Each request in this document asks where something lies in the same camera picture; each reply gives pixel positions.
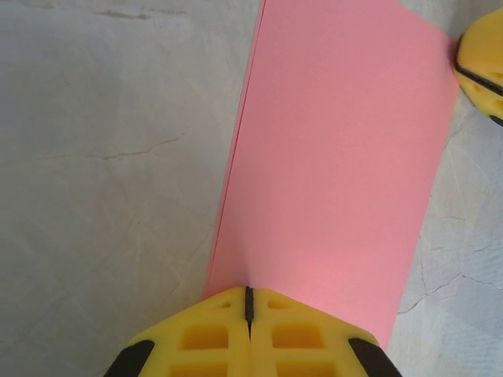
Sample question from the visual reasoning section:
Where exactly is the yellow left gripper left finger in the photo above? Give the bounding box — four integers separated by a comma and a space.
105, 286, 252, 377

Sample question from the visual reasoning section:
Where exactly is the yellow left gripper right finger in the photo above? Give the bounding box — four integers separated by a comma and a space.
249, 287, 400, 377

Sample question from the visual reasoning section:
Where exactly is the pink paper sheet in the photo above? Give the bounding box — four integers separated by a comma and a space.
202, 0, 461, 353

